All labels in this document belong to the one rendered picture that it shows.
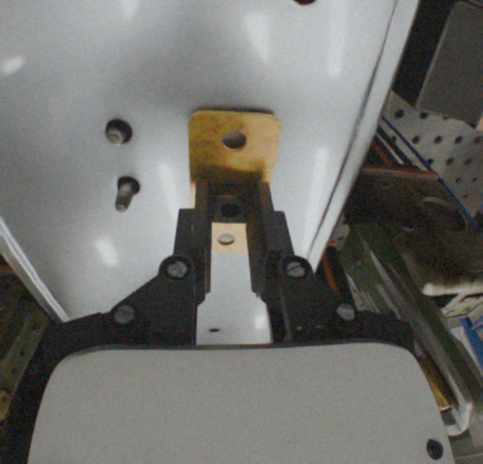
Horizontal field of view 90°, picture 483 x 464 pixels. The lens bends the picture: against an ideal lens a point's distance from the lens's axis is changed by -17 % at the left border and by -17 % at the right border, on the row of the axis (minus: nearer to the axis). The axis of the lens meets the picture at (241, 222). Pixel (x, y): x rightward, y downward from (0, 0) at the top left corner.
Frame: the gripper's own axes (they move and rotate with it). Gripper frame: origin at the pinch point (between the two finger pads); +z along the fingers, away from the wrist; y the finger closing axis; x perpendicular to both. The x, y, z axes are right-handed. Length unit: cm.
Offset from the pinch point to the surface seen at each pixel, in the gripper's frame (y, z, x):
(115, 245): -6.7, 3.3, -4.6
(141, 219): -4.7, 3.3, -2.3
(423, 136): 36, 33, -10
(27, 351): -18.9, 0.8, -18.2
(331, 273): 13.1, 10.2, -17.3
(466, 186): 55, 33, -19
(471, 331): 184, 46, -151
